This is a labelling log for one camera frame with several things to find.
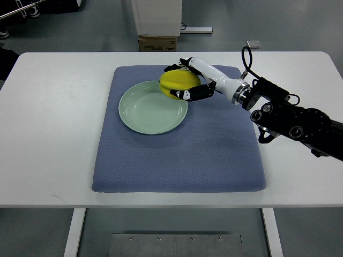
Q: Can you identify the white table foot bar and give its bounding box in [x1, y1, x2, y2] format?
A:
[180, 27, 213, 34]

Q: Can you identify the blue quilted mat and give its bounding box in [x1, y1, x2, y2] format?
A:
[92, 65, 266, 193]

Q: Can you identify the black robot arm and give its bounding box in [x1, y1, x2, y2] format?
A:
[237, 46, 342, 160]

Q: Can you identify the yellow starfruit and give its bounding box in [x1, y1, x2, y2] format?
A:
[159, 70, 200, 101]

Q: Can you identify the light green plate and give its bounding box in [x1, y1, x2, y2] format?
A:
[118, 81, 188, 135]

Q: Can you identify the left white table leg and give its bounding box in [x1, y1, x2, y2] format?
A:
[63, 208, 86, 257]

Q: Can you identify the right white table leg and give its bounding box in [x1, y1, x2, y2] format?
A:
[262, 208, 284, 257]

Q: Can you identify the reacher grabber tool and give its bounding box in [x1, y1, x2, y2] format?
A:
[0, 0, 45, 20]

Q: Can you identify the cardboard box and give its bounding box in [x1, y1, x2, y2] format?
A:
[138, 36, 177, 52]

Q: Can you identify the small grey floor plate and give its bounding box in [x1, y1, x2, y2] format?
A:
[246, 40, 262, 49]

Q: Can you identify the white table leg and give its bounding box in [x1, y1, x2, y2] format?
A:
[63, 208, 86, 257]
[262, 208, 284, 257]

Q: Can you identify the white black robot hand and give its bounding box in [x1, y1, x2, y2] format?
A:
[164, 57, 251, 105]

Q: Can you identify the metal floor plate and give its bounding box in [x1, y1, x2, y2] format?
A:
[109, 234, 244, 256]

